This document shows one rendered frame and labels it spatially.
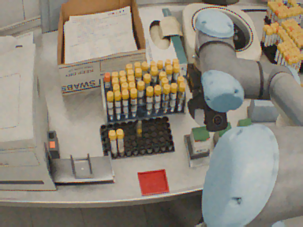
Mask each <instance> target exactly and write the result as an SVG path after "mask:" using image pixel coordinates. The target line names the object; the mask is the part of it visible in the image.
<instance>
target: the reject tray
mask: <svg viewBox="0 0 303 227"><path fill-rule="evenodd" d="M137 176H138V180H139V184H140V190H141V195H142V196H145V195H158V194H163V193H168V192H170V189H169V185H168V182H167V175H166V170H165V169H156V170H150V171H145V172H140V173H137Z"/></svg>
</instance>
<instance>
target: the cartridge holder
mask: <svg viewBox="0 0 303 227"><path fill-rule="evenodd" d="M184 138H185V139H184V141H185V147H186V150H187V155H188V159H189V167H190V168H192V167H197V166H204V165H209V162H210V159H211V157H210V155H209V154H210V148H209V149H208V151H206V152H201V153H197V154H193V151H192V148H191V145H190V139H189V138H190V134H189V135H185V136H184Z"/></svg>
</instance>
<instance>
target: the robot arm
mask: <svg viewBox="0 0 303 227"><path fill-rule="evenodd" d="M197 17H198V18H197V20H196V23H195V25H196V36H195V39H196V40H195V43H194V46H195V49H194V54H192V55H191V58H192V59H193V64H190V63H188V64H187V66H186V77H185V78H186V81H187V84H188V86H189V90H190V93H192V96H193V98H192V99H190V100H189V101H188V102H187V108H188V111H189V114H190V116H191V117H192V118H193V120H194V121H195V122H196V123H197V124H199V125H200V126H201V125H206V128H207V131H208V132H217V131H222V130H224V129H226V128H227V127H228V121H227V116H226V112H229V111H230V110H232V111H235V110H237V109H238V108H239V107H241V105H242V103H243V102H244V99H251V100H267V101H271V103H272V104H273V105H274V106H275V108H276V109H277V111H278V112H279V114H280V115H281V117H282V119H283V120H284V121H285V122H286V125H287V126H286V127H282V126H270V127H269V126H265V125H250V126H248V127H235V128H232V129H231V130H229V131H228V132H225V133H224V134H223V135H222V137H221V138H220V140H219V141H218V143H217V144H216V146H215V148H214V150H213V152H212V154H211V159H210V162H209V169H208V170H207V172H206V175H205V181H204V188H203V193H202V214H203V217H204V222H203V223H201V224H199V225H196V226H195V227H286V226H285V224H284V222H283V221H282V220H286V219H289V218H297V217H300V216H303V87H302V86H301V81H300V78H299V75H298V74H297V70H296V69H293V68H291V67H289V66H287V65H276V64H270V63H267V62H261V61H254V60H247V59H244V58H237V55H236V51H235V47H234V43H233V35H234V30H233V29H234V24H233V21H232V20H231V19H230V18H229V17H228V16H227V15H226V14H225V13H223V12H221V11H218V10H214V9H206V10H204V11H202V12H200V13H199V15H198V16H197ZM190 66H191V68H190ZM187 74H189V77H188V75H187Z"/></svg>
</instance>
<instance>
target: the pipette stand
mask: <svg viewBox="0 0 303 227"><path fill-rule="evenodd" d="M247 111H248V118H251V122H252V124H253V125H265V126H269V127H270V126H277V125H276V120H277V117H279V112H278V111H277V109H276V108H275V106H274V105H273V104H272V103H271V101H267V100H251V102H250V104H249V106H247Z"/></svg>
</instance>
